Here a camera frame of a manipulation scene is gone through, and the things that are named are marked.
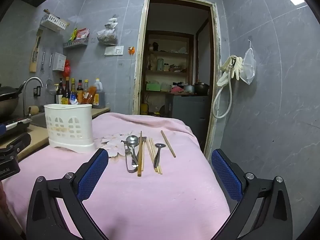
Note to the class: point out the white wall box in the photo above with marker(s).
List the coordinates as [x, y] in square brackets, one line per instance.
[59, 62]

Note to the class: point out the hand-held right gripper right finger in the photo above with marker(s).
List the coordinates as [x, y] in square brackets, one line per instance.
[227, 175]

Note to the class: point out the kitchen counter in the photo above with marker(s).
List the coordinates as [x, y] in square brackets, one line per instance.
[37, 137]

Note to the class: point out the red snack packet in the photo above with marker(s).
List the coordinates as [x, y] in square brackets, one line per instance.
[82, 33]

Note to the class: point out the worn door frame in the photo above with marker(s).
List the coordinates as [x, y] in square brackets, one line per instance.
[139, 55]

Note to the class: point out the white wall switch socket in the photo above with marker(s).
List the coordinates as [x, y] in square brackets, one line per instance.
[113, 50]

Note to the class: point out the yellow cap sauce bottle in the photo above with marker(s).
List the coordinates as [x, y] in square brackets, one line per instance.
[73, 91]

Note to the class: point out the green box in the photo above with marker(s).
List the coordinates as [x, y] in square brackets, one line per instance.
[153, 87]

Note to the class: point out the red plastic bag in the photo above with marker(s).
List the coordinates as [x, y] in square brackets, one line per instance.
[67, 70]

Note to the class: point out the white plastic utensil holder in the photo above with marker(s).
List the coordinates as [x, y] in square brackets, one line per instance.
[67, 120]

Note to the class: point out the black stove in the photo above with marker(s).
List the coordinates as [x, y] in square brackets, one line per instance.
[15, 126]

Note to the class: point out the yellow container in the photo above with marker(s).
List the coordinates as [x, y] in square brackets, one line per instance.
[144, 108]

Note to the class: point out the grey wall rack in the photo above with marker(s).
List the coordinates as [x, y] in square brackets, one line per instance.
[75, 44]

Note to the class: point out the metal peeler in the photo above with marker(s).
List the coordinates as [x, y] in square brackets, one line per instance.
[128, 152]

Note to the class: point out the wooden shelf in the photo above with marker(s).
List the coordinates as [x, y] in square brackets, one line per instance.
[166, 72]

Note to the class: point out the small yellow cap bottle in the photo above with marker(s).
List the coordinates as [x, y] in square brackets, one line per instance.
[86, 86]

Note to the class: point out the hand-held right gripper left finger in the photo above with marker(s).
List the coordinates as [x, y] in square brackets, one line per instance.
[92, 172]

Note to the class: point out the wooden knife holder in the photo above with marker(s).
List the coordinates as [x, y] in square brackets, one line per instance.
[33, 60]

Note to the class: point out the pink floral blanket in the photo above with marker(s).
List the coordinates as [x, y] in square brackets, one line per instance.
[150, 200]

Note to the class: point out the metal faucet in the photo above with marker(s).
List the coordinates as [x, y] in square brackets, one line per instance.
[31, 80]

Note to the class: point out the red cap sauce bottle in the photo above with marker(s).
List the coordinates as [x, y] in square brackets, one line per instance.
[80, 91]

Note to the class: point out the orange plug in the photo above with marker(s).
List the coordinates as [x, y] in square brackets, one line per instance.
[131, 50]

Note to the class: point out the black wok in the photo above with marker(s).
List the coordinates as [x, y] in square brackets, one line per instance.
[7, 102]

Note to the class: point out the hanging metal kitchen tool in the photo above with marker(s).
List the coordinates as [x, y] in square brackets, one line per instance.
[43, 60]

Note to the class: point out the white mesh bag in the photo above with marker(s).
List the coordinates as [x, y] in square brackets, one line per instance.
[248, 67]

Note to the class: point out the black pot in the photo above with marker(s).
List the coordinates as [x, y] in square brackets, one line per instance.
[201, 88]

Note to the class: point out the white wall basket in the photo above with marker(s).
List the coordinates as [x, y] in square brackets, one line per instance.
[53, 23]

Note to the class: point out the pink cloth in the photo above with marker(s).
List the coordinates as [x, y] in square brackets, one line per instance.
[177, 89]

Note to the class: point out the orange seasoning packet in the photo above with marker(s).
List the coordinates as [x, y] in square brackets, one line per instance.
[90, 95]

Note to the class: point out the large cooking oil jug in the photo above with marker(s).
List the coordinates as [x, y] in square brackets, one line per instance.
[99, 96]

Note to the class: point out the dark soy sauce bottle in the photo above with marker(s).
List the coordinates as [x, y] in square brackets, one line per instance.
[67, 90]

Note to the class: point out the metal mesh strainer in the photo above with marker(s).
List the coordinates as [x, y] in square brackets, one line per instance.
[50, 84]

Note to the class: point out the dark grey cabinet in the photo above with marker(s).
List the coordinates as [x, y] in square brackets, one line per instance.
[187, 110]

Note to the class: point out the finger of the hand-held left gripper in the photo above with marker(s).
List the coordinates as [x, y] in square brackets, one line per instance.
[17, 141]

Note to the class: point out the green canister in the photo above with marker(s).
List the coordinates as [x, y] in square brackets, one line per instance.
[160, 64]

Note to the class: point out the dark brown chopstick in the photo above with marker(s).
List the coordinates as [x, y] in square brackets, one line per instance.
[139, 155]
[142, 155]

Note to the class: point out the clear hanging plastic bag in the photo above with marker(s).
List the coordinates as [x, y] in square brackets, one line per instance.
[107, 36]

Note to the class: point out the metal spoon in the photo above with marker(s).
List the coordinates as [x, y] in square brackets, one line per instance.
[132, 140]

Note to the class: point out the black wall socket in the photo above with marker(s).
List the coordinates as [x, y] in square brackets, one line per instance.
[37, 91]

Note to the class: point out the dark glass bottle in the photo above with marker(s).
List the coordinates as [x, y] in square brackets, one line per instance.
[59, 93]

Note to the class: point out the steel sink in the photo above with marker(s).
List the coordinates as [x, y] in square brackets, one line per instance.
[40, 121]

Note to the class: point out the silver pot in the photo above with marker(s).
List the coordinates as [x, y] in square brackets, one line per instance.
[188, 88]

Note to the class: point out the tan scrub sponge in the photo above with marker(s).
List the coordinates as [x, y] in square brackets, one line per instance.
[33, 110]

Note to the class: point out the yellow green snack packet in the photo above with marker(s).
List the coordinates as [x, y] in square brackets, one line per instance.
[73, 34]

